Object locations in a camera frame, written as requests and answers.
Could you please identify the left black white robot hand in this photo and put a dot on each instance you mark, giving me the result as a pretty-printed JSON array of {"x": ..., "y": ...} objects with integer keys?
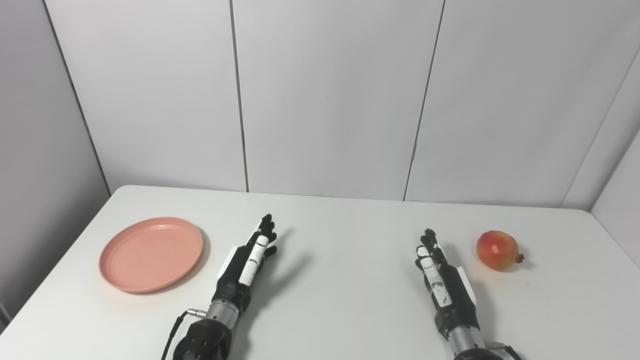
[{"x": 236, "y": 280}]

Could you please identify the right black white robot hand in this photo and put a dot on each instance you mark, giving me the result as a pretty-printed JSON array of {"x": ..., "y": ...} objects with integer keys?
[{"x": 450, "y": 295}]

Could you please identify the red yellow pomegranate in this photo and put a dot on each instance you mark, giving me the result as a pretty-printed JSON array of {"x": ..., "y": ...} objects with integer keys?
[{"x": 495, "y": 250}]

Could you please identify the pink round plate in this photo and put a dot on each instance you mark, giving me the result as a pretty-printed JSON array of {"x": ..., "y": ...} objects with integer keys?
[{"x": 151, "y": 253}]

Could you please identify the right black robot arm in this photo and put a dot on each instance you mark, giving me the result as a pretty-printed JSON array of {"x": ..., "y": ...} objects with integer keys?
[{"x": 469, "y": 345}]

